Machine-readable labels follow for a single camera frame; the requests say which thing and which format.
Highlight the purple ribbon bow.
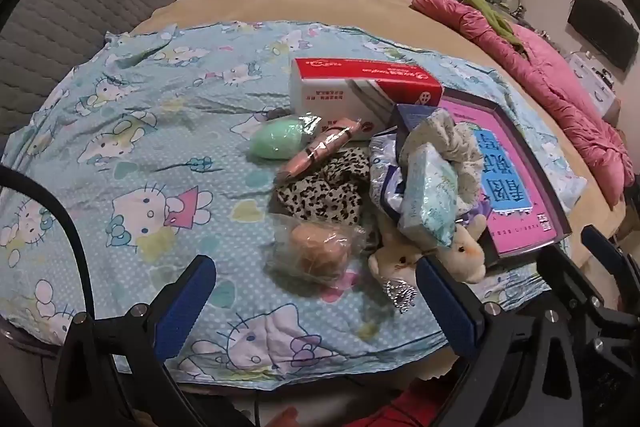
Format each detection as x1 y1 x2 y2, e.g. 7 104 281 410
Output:
457 199 488 228

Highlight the person's red clothing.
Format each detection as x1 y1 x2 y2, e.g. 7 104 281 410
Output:
345 387 451 427

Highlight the green cloth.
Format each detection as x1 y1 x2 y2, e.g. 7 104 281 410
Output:
462 0 528 55

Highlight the silver toy tiara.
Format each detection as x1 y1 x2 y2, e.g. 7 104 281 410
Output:
382 277 418 314

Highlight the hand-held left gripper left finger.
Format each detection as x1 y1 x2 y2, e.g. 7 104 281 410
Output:
52 254 261 427

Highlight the cream plush toy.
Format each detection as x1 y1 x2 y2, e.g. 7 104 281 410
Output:
440 214 488 284

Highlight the dark blue box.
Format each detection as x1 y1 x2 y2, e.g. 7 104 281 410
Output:
387 103 441 142

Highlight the tan bed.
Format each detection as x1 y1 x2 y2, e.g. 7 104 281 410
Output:
115 0 640 268

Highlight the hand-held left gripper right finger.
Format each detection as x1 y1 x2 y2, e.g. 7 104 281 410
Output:
417 254 586 427

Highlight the black wall television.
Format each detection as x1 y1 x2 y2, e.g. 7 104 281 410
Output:
566 0 640 72

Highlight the black cable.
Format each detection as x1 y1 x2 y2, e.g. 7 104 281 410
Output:
0 164 98 323

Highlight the shallow pink printed box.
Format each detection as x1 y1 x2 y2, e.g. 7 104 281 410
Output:
440 88 573 270

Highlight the leopard print cloth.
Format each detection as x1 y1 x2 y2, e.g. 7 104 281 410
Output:
276 147 373 228

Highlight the cream plush rabbit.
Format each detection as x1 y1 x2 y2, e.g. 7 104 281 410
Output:
367 227 426 293

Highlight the white lace scrunchie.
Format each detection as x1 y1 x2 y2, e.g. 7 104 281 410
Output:
400 109 485 208

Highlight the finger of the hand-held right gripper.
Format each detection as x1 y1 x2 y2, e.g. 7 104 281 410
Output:
536 248 626 324
581 226 640 303

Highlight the pale green tissue pack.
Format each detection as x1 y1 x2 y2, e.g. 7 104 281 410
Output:
397 143 461 250

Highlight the green makeup sponge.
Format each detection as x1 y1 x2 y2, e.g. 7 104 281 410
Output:
249 116 303 160

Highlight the red and white tissue box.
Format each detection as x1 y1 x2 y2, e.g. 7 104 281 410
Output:
289 58 445 130

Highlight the pink quilt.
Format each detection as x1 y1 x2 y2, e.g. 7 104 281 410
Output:
410 0 636 208

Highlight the white drawer cabinet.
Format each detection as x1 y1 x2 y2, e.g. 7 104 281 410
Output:
567 52 623 122

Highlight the beige sponge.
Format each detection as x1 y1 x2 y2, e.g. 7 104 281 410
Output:
265 214 371 290

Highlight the cartoon cat printed blanket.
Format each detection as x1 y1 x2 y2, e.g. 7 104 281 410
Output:
0 21 588 390

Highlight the grey quilted headboard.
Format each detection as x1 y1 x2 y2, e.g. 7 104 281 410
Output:
0 0 211 148

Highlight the blue and white snack packet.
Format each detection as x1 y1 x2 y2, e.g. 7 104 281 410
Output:
369 132 416 218

